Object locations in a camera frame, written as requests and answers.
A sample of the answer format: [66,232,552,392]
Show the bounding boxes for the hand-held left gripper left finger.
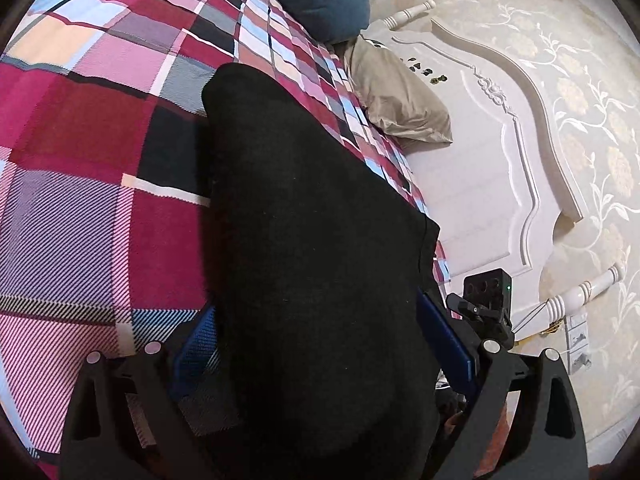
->
[59,305,241,480]

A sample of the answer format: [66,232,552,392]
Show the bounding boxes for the plaid bed cover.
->
[0,0,453,471]

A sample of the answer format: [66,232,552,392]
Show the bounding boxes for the black pants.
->
[200,62,443,480]

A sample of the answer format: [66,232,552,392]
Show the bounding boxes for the white wall outlet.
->
[567,314,592,373]

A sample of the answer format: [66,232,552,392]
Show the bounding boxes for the white carved headboard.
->
[360,0,626,456]

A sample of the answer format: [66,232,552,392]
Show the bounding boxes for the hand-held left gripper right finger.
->
[415,287,591,480]

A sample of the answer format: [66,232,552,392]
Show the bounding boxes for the beige pillow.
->
[345,37,453,148]

